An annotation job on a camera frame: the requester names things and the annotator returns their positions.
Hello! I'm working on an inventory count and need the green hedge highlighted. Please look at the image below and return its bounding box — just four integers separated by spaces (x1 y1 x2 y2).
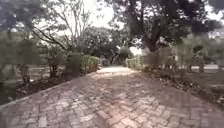
65 53 103 75
125 53 162 71

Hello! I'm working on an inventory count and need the group of trees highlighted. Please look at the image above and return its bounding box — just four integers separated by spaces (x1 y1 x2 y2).
78 25 135 66

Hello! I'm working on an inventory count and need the red brick path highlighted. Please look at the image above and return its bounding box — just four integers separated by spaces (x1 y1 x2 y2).
0 65 224 128

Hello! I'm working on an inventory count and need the large dark tree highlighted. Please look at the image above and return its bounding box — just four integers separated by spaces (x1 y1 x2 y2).
99 0 224 54

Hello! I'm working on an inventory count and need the small bush tree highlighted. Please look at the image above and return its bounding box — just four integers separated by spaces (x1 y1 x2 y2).
13 39 40 84
45 46 65 79

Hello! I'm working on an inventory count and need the tree with bare branches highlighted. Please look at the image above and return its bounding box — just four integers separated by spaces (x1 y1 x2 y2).
18 0 98 54

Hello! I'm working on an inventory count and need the bare soil bed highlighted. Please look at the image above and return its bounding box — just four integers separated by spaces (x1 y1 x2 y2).
0 64 98 106
142 68 224 108

